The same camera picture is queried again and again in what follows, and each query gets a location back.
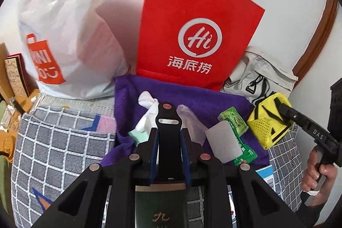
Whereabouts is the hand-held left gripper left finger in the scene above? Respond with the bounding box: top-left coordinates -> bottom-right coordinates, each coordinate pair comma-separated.
32,128 -> 161,228

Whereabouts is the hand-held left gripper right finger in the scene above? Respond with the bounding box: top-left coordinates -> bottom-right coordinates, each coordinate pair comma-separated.
180,128 -> 308,228

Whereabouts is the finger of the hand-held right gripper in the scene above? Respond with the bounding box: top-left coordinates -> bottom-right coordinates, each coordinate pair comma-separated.
275,100 -> 300,123

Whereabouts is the mint green cloth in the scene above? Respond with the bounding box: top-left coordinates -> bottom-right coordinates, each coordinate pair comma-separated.
128,129 -> 150,146

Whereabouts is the yellow mesh pouch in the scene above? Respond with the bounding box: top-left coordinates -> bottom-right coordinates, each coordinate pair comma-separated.
246,93 -> 293,150

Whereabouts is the translucent white packet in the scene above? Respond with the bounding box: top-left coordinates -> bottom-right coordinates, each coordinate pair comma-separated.
205,121 -> 242,164

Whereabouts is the green tissue packet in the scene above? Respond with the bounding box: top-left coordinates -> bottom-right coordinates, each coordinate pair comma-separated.
218,106 -> 249,138
232,134 -> 257,167

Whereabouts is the purple towel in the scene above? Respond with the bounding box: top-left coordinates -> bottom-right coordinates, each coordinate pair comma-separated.
100,74 -> 270,168

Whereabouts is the person's right hand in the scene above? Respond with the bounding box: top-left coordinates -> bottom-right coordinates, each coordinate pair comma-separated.
302,148 -> 339,204

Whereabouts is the blue and white box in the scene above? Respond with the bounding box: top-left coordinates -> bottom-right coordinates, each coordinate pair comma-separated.
256,165 -> 276,192

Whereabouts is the grey checked blanket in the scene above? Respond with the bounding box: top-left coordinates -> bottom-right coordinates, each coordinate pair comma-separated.
11,106 -> 304,228

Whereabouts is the wooden bedside table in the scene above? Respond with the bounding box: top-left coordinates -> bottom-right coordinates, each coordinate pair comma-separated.
0,88 -> 40,164

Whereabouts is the golden plate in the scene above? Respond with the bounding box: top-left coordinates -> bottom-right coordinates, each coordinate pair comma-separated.
0,134 -> 17,157

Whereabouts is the patterned book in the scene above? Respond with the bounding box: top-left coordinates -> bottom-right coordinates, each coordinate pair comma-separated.
4,54 -> 31,97

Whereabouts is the white plastic shopping bag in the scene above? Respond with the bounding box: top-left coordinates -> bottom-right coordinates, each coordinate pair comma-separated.
17,0 -> 129,100

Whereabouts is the light wooden board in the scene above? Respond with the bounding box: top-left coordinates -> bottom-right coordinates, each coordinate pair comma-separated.
0,42 -> 8,65

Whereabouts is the brown wooden frame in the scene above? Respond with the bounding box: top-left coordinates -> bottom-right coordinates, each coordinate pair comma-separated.
292,0 -> 339,81

